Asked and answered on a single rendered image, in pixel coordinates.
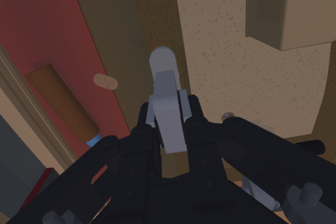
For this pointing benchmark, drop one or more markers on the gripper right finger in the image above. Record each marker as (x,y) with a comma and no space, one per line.
(262,150)

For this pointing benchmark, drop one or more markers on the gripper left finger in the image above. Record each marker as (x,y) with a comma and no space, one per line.
(86,166)

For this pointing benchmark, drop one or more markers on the cork oval turn-button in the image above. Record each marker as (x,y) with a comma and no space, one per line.
(105,81)

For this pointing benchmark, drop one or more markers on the dark red box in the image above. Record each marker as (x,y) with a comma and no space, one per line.
(46,175)

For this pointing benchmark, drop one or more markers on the grey flip stop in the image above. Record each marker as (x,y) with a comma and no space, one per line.
(170,129)

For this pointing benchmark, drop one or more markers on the olive brown fence strip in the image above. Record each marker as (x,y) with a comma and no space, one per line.
(105,11)

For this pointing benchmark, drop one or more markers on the pale speckled board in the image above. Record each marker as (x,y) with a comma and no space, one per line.
(236,63)

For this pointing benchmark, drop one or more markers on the dark grey box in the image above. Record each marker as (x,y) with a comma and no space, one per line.
(15,171)

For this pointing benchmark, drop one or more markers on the brass pin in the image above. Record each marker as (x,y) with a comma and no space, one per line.
(228,115)

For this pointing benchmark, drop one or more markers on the brown speckled jig base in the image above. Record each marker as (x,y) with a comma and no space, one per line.
(157,11)

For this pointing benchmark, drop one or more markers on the red flat mat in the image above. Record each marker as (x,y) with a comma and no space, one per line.
(39,24)

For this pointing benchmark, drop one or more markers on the pale grey metal bracket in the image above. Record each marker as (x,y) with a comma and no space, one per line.
(259,192)

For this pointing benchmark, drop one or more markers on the tan open box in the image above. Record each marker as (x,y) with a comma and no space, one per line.
(302,11)

